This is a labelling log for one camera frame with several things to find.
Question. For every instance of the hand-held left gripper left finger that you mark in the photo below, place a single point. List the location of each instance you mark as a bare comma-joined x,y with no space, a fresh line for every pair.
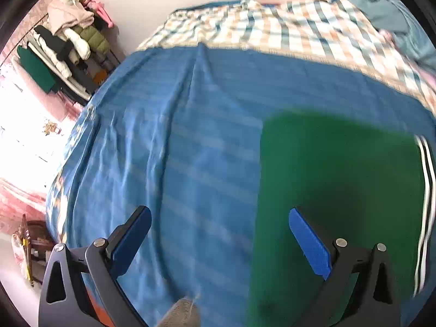
132,240

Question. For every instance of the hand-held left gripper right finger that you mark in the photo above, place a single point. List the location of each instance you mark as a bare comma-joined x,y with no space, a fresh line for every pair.
309,243

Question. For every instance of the green varsity jacket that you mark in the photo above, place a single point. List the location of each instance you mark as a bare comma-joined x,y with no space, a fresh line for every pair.
327,163

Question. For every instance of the rack of hanging clothes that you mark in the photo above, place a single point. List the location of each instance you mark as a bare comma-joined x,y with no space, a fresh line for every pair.
68,47

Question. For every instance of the wooden furniture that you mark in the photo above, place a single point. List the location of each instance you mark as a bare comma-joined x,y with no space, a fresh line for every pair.
37,242

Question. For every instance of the blue striped bed sheet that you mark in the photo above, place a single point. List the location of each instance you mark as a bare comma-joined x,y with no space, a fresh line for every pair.
170,136

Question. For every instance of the white plastic bag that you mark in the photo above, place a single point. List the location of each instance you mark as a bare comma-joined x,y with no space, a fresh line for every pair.
18,250

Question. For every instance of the pink curtain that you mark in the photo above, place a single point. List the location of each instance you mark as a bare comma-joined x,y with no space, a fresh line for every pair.
20,197

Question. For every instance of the plaid bed sheet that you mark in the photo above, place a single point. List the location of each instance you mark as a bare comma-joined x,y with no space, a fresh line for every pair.
272,27

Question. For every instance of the light blue quilt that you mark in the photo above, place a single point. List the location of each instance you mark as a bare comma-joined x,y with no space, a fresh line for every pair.
402,13

